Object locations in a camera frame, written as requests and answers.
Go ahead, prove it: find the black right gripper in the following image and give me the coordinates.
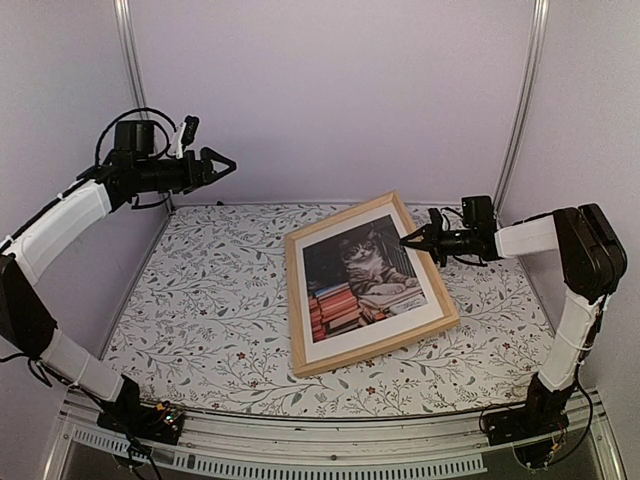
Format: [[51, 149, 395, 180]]
[[401, 218, 477, 267]]

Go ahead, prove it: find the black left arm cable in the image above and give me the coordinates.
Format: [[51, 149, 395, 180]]
[[94, 107, 179, 166]]

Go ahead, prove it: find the left aluminium corner post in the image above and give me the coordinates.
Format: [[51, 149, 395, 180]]
[[112, 0, 176, 211]]

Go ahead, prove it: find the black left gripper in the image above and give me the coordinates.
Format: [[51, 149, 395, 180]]
[[135, 146, 236, 194]]

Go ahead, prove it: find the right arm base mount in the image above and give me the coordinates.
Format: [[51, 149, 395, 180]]
[[479, 394, 569, 446]]

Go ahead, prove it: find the front aluminium rail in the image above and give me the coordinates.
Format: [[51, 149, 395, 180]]
[[43, 392, 628, 479]]

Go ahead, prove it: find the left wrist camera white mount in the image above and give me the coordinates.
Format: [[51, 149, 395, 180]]
[[167, 115, 200, 159]]

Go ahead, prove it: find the right aluminium corner post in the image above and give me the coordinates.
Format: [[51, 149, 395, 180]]
[[494, 0, 550, 215]]

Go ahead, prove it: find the light wooden picture frame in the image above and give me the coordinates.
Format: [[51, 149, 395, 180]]
[[283, 188, 461, 379]]

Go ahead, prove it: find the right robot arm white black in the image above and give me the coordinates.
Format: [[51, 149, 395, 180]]
[[400, 195, 628, 436]]

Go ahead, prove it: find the floral patterned table cover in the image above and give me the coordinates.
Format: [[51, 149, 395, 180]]
[[104, 204, 553, 418]]

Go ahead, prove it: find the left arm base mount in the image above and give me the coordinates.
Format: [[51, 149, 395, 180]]
[[97, 399, 185, 445]]

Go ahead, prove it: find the aluminium corner post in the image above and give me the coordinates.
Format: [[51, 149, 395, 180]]
[[112, 0, 176, 211], [494, 0, 550, 215]]

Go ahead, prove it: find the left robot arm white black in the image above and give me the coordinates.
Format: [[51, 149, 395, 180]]
[[1, 113, 237, 434]]

